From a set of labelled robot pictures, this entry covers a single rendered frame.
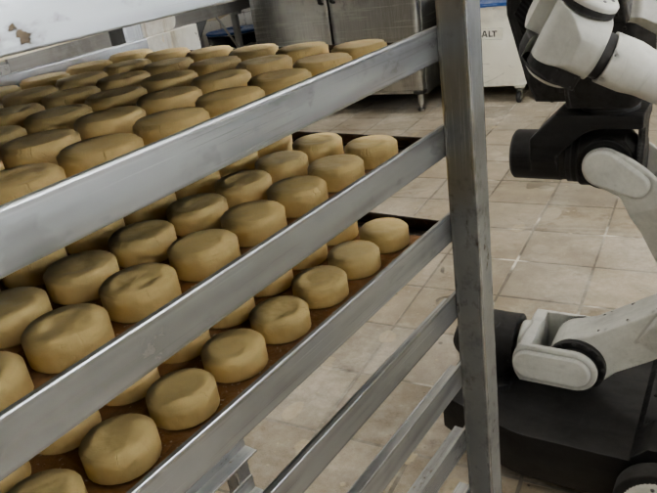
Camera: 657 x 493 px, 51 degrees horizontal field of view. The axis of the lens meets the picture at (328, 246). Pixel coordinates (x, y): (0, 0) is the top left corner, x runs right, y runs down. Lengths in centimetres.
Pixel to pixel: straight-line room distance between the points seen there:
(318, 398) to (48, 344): 186
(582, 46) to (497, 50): 425
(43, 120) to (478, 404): 53
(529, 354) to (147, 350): 147
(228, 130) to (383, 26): 481
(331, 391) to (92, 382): 190
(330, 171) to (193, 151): 21
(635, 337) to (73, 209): 154
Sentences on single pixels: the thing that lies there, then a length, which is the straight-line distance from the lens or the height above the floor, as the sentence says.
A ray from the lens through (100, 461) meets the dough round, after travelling 47.
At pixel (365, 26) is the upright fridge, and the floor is 66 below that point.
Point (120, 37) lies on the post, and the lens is 92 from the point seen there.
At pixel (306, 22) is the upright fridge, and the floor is 73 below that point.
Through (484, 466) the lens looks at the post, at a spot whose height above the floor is 75.
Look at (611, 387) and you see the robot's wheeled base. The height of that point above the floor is 17.
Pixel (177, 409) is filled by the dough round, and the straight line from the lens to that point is 49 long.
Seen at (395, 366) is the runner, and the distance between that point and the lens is 64.
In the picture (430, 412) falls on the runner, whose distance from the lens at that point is 73.
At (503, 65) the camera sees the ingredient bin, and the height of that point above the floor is 28.
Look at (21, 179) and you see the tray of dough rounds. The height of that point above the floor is 124.
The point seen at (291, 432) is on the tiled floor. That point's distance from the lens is 213.
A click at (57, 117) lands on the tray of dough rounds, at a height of 124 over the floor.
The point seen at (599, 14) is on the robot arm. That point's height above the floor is 119.
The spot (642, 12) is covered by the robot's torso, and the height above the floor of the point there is 113.
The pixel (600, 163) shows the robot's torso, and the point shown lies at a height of 82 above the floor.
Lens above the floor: 134
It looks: 25 degrees down
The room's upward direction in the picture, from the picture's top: 9 degrees counter-clockwise
